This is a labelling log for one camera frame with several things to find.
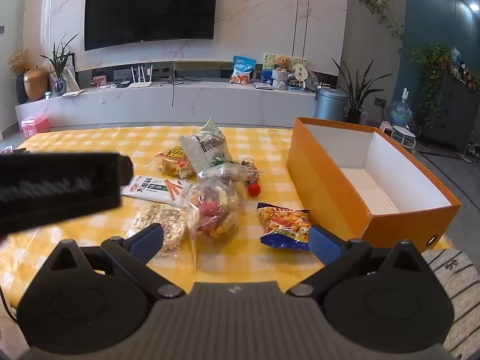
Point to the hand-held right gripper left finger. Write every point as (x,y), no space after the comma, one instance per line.
(150,238)

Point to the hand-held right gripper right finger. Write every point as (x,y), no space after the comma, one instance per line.
(322,242)

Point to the clear seed brittle packet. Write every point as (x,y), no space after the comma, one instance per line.
(165,219)

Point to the blue snack packet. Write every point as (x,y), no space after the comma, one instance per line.
(281,225)

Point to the white spicy strip packet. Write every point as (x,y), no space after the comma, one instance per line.
(150,191)

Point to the orange cardboard box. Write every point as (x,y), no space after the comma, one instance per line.
(330,195)

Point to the clear bag of mixed candies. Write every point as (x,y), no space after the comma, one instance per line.
(213,217)

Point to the waffle packet with yellow label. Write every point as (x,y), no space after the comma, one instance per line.
(174,163)

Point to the small cola bottle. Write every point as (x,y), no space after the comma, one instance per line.
(254,189)

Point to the green and white snack packet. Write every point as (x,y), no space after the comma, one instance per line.
(204,146)

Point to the yellow checkered tablecloth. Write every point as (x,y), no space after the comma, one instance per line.
(93,138)

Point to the pink storage box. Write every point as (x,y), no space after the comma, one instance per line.
(34,126)

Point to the green plant in glass vase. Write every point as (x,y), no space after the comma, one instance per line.
(60,82)

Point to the brown round vase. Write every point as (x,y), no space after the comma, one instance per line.
(36,82)

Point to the pink photo card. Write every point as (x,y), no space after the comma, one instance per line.
(99,81)

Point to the dried flowers in dark vase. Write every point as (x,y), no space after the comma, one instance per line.
(18,63)

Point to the pink heater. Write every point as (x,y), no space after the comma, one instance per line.
(387,128)

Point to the white router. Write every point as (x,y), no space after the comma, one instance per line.
(139,82)

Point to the white round stool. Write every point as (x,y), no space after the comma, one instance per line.
(404,135)

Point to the grey trash can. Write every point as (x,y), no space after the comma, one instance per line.
(330,105)

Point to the white marble tv cabinet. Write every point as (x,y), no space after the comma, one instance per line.
(187,101)

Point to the long-leaf potted plant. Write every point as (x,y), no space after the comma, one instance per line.
(354,97)

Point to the blue water jug with pump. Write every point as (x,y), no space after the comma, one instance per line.
(400,112)

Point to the round paper fan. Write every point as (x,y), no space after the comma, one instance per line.
(300,73)

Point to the teddy bear bouquet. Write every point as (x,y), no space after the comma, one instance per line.
(281,73)

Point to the dark grey dresser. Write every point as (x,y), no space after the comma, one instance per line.
(453,112)

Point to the large blue snack bag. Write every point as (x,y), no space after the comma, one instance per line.
(243,70)

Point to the green printed board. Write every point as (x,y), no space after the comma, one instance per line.
(268,60)

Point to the black television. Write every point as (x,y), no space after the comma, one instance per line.
(150,7)

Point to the trailing pothos plant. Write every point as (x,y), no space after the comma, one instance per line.
(431,60)

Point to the group of bottles on dresser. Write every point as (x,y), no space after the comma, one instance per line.
(465,73)

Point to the hanging vine plant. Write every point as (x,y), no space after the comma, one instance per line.
(378,5)

